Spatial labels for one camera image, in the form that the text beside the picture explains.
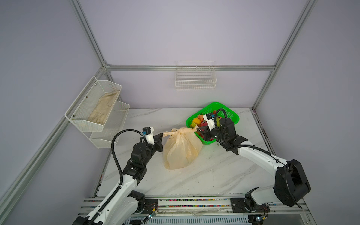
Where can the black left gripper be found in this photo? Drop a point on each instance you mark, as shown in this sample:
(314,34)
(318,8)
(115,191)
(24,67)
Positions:
(157,138)

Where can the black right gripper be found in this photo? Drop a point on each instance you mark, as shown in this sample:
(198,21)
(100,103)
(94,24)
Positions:
(205,131)

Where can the cream banana print plastic bag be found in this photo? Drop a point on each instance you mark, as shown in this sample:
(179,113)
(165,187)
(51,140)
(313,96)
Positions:
(181,148)

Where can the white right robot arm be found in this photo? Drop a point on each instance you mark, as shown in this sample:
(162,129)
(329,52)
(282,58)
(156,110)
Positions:
(290,181)

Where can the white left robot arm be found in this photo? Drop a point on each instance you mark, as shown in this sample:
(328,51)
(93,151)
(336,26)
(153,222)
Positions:
(121,185)

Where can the yellow fake orange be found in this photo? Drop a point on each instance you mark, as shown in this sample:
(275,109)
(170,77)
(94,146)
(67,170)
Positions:
(196,122)

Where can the green plastic fruit basket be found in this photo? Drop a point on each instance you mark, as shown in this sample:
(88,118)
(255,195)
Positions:
(210,108)

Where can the lower white mesh shelf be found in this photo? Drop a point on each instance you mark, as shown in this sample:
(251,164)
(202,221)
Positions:
(113,125)

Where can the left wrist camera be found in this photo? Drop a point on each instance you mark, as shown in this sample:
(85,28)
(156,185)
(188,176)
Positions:
(147,133)

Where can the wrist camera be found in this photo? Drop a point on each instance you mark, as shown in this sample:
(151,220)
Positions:
(210,120)
(147,133)

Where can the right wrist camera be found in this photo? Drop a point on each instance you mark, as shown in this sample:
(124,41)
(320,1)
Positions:
(210,120)

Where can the white mesh wall shelf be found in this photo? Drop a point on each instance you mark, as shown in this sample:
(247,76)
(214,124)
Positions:
(83,107)

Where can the white wire wall basket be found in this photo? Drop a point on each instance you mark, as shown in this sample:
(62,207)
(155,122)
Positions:
(195,76)

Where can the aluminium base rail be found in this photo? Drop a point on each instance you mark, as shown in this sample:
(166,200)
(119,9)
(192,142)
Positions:
(221,210)

